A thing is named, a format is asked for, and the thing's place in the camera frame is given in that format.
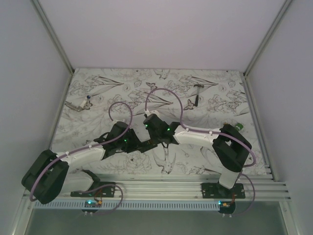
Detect small black hammer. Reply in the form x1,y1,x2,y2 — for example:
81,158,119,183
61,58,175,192
194,84,204,107

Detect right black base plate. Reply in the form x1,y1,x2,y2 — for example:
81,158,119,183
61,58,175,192
201,183,246,199

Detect small circuit board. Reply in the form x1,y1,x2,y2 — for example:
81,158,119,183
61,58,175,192
85,200,102,208
218,201,235,210

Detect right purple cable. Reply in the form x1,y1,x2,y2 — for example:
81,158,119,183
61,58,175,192
144,88,257,218

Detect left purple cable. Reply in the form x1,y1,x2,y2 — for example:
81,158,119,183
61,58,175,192
29,101,134,216

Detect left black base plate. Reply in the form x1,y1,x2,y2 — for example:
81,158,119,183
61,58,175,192
70,182,115,199

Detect aluminium rail frame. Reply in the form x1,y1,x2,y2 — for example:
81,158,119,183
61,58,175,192
98,174,291,201

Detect purple cable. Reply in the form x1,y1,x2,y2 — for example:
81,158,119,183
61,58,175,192
29,101,134,216
144,88,257,218

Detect grey slotted cable duct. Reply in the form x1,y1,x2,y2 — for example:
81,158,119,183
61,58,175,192
33,199,220,211

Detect green plastic connector part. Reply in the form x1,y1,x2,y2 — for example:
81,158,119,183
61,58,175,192
224,122,244,131

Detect right small circuit board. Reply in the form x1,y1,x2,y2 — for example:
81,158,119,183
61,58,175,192
218,201,235,210

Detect left small circuit board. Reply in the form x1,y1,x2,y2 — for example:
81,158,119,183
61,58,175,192
85,200,102,208

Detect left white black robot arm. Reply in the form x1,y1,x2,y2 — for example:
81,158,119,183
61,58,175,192
22,121,145,204

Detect metal clip with blue bead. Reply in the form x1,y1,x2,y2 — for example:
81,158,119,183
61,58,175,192
65,95,93,112

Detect floral patterned table mat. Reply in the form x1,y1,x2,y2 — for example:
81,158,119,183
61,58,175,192
51,69,266,175

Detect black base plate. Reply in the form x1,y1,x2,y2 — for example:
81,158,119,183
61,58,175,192
70,182,115,199
201,183,246,199

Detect black fuse box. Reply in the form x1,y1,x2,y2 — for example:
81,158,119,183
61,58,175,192
139,140,158,153

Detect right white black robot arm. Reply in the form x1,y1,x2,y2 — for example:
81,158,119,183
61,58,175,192
143,111,252,198

